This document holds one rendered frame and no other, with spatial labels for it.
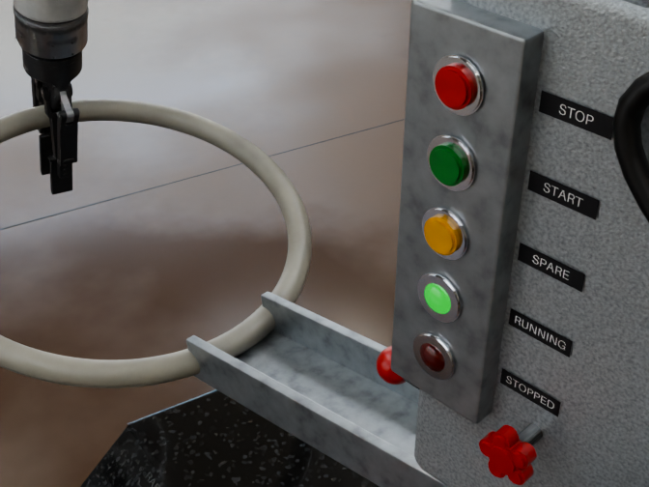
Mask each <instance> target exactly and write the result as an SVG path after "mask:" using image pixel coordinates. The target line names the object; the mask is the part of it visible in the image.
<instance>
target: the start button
mask: <svg viewBox="0 0 649 487"><path fill-rule="evenodd" d="M429 162H430V167H431V170H432V172H433V174H434V175H435V177H436V178H437V179H438V180H439V181H440V182H441V183H443V184H444V185H447V186H456V185H458V184H459V183H461V182H462V181H463V180H464V179H465V177H466V162H465V159H464V157H463V156H462V154H461V153H460V152H459V150H458V149H456V148H455V147H454V146H452V145H449V144H440V145H437V146H436V147H435V148H434V149H433V150H432V151H431V153H430V157H429Z"/></svg>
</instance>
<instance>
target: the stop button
mask: <svg viewBox="0 0 649 487"><path fill-rule="evenodd" d="M435 85H436V90H437V95H438V97H439V98H440V100H441V101H442V102H443V103H444V104H445V105H446V106H448V107H449V108H451V109H455V110H460V109H463V108H465V107H467V106H469V105H470V104H471V102H472V100H473V98H474V85H473V81H472V79H471V77H470V75H469V74H468V72H467V71H466V70H465V69H463V68H462V67H460V66H458V65H455V64H450V65H447V66H445V67H443V68H441V69H440V70H439V71H438V72H437V75H436V80H435Z"/></svg>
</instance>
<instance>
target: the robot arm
mask: <svg viewBox="0 0 649 487"><path fill-rule="evenodd" d="M13 1H14V5H13V9H14V27H15V38H16V39H17V41H18V43H19V45H20V47H21V49H22V61H23V68H24V70H25V71H26V73H27V74H28V75H29V76H31V84H32V98H33V107H36V106H40V105H44V111H45V114H46V115H47V117H48V118H49V122H50V127H47V128H43V129H38V132H39V133H41V134H40V135H39V143H40V165H41V173H42V175H47V174H50V190H51V193H52V194H58V193H62V192H66V191H71V190H72V164H73V163H74V162H77V138H78V120H79V115H80V111H79V110H78V108H72V103H71V97H72V94H73V92H72V86H71V81H72V80H73V79H74V78H76V77H77V76H78V75H79V74H80V72H81V70H82V50H83V49H84V47H85V46H86V44H87V41H88V14H89V8H88V0H13Z"/></svg>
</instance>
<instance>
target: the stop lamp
mask: <svg viewBox="0 0 649 487"><path fill-rule="evenodd" d="M420 356H421V359H422V361H423V362H424V364H425V365H426V366H427V367H428V368H429V369H431V370H432V371H435V372H440V371H442V370H443V369H444V366H445V361H444V357H443V355H442V353H441V352H440V350H439V349H438V348H437V347H436V346H434V345H432V344H430V343H424V344H422V346H421V347H420Z"/></svg>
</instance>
